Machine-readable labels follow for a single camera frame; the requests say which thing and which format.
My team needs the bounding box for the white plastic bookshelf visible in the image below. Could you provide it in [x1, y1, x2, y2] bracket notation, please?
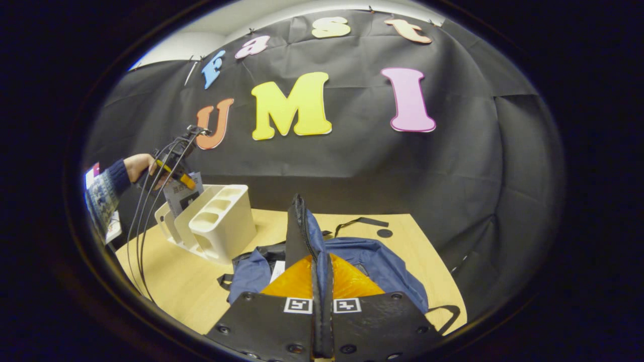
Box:
[154, 184, 257, 265]

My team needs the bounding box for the black cable bundle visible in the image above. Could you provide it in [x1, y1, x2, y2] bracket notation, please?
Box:
[126, 128, 202, 302]

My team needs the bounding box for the grey-purple book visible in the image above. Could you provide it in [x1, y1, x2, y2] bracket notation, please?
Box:
[164, 171, 204, 218]

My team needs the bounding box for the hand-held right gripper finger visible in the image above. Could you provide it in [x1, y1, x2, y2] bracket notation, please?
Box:
[323, 253, 446, 362]
[206, 254, 323, 362]

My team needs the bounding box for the blue schoolbag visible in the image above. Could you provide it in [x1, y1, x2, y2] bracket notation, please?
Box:
[217, 194, 461, 336]

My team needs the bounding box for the white side table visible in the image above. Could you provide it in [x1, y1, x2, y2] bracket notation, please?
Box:
[103, 210, 123, 245]

